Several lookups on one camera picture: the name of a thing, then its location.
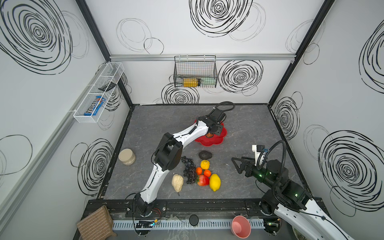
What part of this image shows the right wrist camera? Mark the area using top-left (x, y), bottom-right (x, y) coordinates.
top-left (252, 145), bottom-right (265, 166)

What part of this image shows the small yellow fruit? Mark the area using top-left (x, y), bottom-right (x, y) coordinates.
top-left (200, 160), bottom-right (210, 170)

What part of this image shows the black remote control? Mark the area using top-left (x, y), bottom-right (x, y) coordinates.
top-left (98, 83), bottom-right (117, 93)

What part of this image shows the black round knob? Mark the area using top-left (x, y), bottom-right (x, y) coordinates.
top-left (189, 214), bottom-right (199, 227)

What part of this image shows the green floral plate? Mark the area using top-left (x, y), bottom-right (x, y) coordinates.
top-left (293, 228), bottom-right (307, 240)

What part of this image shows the white slotted cable duct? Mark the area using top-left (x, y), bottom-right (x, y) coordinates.
top-left (111, 218), bottom-right (266, 231)

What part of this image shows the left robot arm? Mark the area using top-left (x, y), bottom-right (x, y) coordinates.
top-left (134, 107), bottom-right (226, 216)

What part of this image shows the pink cup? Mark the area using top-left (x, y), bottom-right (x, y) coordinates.
top-left (231, 216), bottom-right (251, 239)

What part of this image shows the blue candy packet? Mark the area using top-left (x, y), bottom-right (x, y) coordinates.
top-left (84, 96), bottom-right (105, 116)

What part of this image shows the brown woven mat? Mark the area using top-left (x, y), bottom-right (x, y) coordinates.
top-left (77, 206), bottom-right (117, 240)

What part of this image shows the yellow box in basket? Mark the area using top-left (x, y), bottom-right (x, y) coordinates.
top-left (183, 78), bottom-right (200, 88)

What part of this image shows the white wire shelf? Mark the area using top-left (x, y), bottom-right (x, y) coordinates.
top-left (74, 62), bottom-right (124, 124)

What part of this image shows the cream starfruit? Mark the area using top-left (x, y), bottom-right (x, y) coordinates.
top-left (171, 174), bottom-right (184, 194)

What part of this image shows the green bottle in basket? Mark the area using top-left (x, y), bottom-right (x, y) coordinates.
top-left (199, 77), bottom-right (217, 88)

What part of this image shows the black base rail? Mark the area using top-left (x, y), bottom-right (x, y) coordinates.
top-left (82, 197), bottom-right (278, 219)

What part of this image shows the beige round container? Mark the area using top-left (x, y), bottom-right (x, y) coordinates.
top-left (119, 149), bottom-right (136, 166)

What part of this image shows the black wire basket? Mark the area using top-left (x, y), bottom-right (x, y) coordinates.
top-left (173, 55), bottom-right (218, 88)

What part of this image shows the yellow lemon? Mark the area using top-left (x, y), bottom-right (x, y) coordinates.
top-left (210, 174), bottom-right (221, 192)

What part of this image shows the small orange tangerine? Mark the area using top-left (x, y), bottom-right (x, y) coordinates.
top-left (204, 170), bottom-right (212, 178)
top-left (196, 167), bottom-right (203, 176)

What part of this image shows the dark grape bunch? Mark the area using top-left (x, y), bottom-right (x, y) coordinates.
top-left (181, 156), bottom-right (198, 184)

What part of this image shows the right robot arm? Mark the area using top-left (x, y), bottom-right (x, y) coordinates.
top-left (231, 157), bottom-right (353, 240)

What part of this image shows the red flower fruit bowl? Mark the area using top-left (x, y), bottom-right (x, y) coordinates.
top-left (195, 123), bottom-right (228, 147)

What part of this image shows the dark avocado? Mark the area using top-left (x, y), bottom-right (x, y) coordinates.
top-left (198, 151), bottom-right (213, 160)

